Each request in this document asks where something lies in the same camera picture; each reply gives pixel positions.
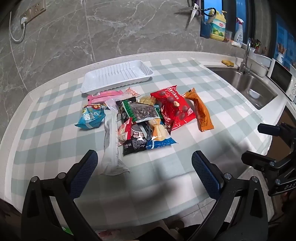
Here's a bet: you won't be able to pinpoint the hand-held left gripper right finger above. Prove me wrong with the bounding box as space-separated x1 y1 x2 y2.
191 150 272 241

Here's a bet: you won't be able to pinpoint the white microwave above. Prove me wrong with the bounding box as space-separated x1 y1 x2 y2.
266 58 296 102

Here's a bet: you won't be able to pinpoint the white spray bottle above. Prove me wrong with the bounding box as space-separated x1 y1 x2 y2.
233 17 245 44

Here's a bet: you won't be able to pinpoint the long white snack packet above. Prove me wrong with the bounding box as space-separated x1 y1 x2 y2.
100 100 131 175

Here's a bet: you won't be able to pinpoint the brass wall socket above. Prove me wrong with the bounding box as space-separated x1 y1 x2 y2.
20 0 47 24

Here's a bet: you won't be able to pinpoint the green seed packet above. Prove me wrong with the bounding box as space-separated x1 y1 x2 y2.
121 101 162 123

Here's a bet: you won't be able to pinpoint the small blue snack packet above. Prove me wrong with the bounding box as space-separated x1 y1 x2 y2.
74 104 107 129

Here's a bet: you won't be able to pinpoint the steel sink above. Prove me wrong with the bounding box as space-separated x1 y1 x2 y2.
206 67 278 110

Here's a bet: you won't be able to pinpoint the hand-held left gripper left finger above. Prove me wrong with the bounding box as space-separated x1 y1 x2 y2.
21 150 102 241

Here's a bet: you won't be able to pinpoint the blue cake packet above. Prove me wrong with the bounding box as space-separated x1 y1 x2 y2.
146 118 178 150

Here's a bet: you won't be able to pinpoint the orange snack packet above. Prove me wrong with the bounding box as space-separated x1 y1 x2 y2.
182 88 214 132

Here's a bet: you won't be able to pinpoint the white plastic tray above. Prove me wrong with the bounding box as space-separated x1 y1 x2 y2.
81 60 154 95

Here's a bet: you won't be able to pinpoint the scissors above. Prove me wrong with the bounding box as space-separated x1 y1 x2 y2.
180 2 200 29

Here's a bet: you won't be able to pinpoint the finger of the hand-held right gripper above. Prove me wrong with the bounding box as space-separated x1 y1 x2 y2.
257 123 296 149
241 150 281 173

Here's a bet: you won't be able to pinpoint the gold snack packet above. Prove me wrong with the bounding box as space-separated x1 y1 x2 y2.
138 96 157 106

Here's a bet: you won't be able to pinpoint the chrome faucet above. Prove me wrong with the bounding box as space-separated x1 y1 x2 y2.
238 38 252 74

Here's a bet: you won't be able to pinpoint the black snack packet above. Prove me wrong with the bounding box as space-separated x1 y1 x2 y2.
122 123 148 156

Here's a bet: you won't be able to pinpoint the blue holder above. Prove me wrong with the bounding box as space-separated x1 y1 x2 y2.
200 22 211 39

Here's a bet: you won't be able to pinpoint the red white snack packet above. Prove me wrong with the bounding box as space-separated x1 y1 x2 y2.
117 118 133 146

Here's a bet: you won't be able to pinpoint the small pink orange wrapper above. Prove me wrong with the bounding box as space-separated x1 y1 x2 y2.
125 87 141 99

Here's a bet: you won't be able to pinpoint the white plug and cable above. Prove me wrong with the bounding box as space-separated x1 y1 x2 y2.
9 11 26 42

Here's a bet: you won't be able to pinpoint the pink snack packet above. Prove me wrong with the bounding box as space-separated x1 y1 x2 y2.
87 90 123 105

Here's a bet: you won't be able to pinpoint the red chocolate ball packet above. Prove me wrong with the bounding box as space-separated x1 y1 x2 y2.
150 85 196 131

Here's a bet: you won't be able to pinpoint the white dish rack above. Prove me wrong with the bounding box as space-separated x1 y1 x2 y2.
246 53 272 78

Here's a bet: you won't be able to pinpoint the yellow oil bottle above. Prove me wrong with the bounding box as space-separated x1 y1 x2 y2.
209 9 227 42

